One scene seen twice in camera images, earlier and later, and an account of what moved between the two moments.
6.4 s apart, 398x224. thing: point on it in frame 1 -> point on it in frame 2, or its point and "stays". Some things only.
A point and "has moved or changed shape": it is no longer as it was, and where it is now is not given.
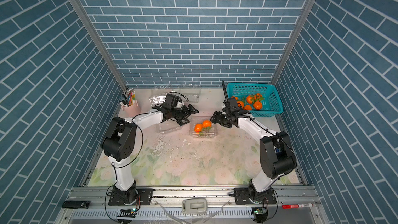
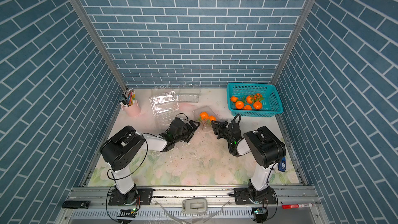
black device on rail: x=75 y=204 stays
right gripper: x=216 y=118 -> x=220 y=128
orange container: x=257 y=96 stays
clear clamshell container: x=167 y=126 has moved or changed shape
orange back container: x=257 y=105 stays
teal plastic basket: x=262 y=100 stays
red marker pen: x=288 y=206 stays
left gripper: x=186 y=113 -> x=190 y=132
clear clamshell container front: x=202 y=127 has moved or changed shape
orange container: x=249 y=99 stays
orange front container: x=207 y=123 -> x=204 y=115
